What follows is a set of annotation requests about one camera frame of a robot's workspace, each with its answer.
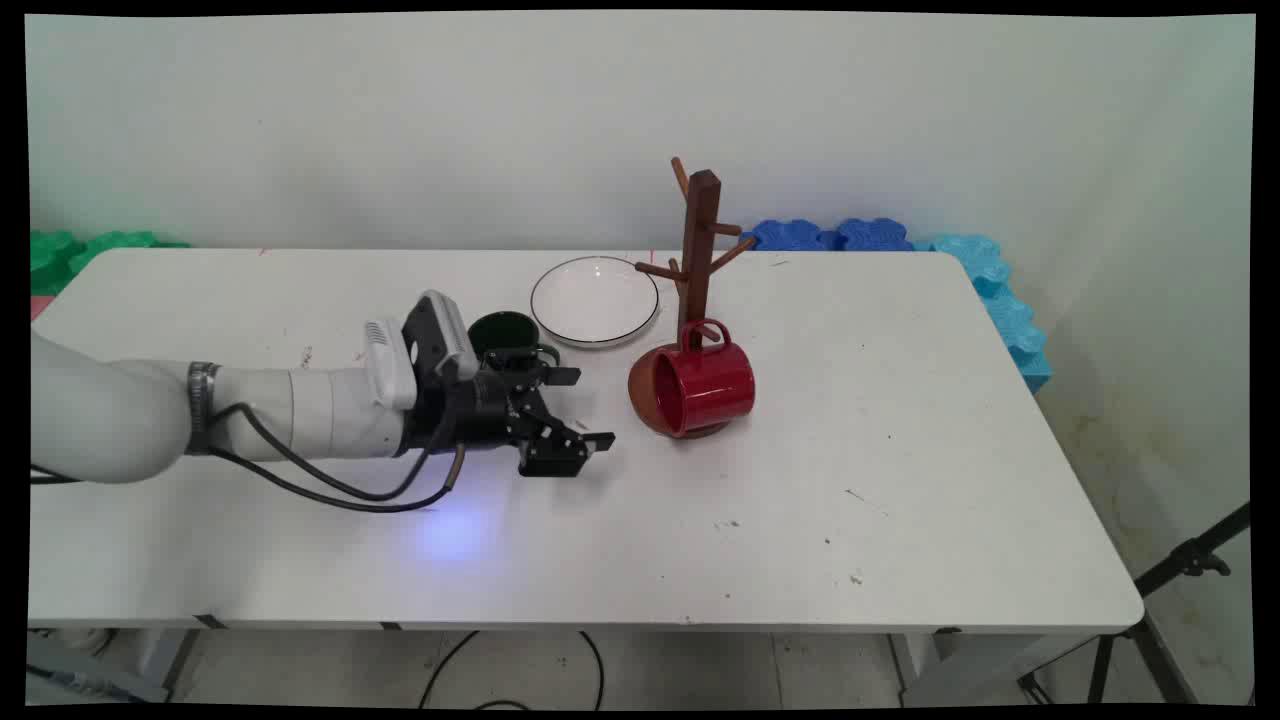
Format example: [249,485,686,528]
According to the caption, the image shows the dark green enamel mug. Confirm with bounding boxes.
[467,311,562,367]

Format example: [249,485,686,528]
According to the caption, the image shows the white plate with black rim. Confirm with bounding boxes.
[530,256,661,350]

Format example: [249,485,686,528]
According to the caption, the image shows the black cable with metal plug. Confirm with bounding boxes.
[205,443,468,514]

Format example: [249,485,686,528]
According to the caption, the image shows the green foam mat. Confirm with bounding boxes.
[30,230,191,298]

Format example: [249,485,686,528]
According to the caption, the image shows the dark blue foam mat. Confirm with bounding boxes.
[836,217,916,252]
[740,219,841,252]

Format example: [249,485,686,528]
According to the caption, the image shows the red enamel mug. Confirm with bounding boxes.
[652,318,756,439]

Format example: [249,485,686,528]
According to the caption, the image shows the thin black camera cable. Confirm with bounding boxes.
[222,395,446,503]

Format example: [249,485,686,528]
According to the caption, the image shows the black tripod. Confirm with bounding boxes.
[1018,500,1253,706]

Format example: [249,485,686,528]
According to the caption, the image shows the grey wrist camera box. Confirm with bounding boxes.
[402,290,481,383]

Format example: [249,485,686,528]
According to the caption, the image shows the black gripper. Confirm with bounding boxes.
[402,345,616,478]

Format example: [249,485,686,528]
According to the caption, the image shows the black strap on arm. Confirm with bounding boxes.
[186,361,222,457]

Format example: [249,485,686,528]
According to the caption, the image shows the cyan foam mat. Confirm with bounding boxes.
[912,233,1053,394]

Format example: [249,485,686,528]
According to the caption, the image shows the black cable on floor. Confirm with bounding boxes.
[417,630,606,712]

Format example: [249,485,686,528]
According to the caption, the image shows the grey metal table leg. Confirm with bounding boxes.
[888,632,1106,707]
[28,628,203,704]

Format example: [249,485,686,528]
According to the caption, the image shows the brown wooden mug tree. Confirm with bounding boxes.
[628,156,756,439]

